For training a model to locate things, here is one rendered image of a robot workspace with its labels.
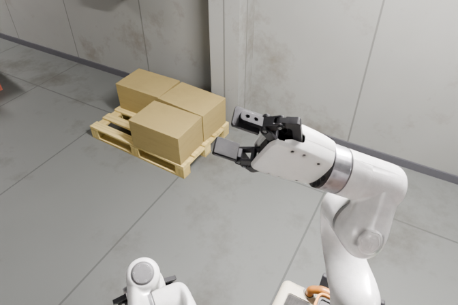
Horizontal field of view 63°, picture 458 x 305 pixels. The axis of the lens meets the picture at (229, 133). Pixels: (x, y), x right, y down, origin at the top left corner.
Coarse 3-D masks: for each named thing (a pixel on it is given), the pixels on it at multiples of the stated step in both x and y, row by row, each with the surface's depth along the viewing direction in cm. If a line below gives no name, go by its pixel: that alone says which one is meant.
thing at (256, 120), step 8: (240, 112) 51; (248, 112) 51; (232, 120) 50; (240, 120) 50; (248, 120) 50; (256, 120) 51; (264, 120) 51; (272, 120) 50; (240, 128) 50; (248, 128) 50; (256, 128) 51; (272, 128) 50; (280, 128) 50
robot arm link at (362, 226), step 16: (352, 160) 55; (368, 160) 56; (352, 176) 55; (368, 176) 55; (384, 176) 56; (400, 176) 57; (352, 192) 56; (368, 192) 56; (384, 192) 56; (400, 192) 56; (352, 208) 58; (368, 208) 56; (384, 208) 56; (336, 224) 60; (352, 224) 57; (368, 224) 56; (384, 224) 56; (352, 240) 56; (368, 240) 56; (384, 240) 57; (368, 256) 57
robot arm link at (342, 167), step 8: (336, 144) 57; (336, 152) 55; (344, 152) 56; (336, 160) 54; (344, 160) 55; (336, 168) 54; (344, 168) 54; (336, 176) 54; (344, 176) 54; (328, 184) 55; (336, 184) 55; (344, 184) 55; (328, 192) 58; (336, 192) 56
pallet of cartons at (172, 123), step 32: (128, 96) 378; (160, 96) 359; (192, 96) 358; (96, 128) 368; (128, 128) 368; (160, 128) 319; (192, 128) 324; (224, 128) 371; (160, 160) 349; (192, 160) 335
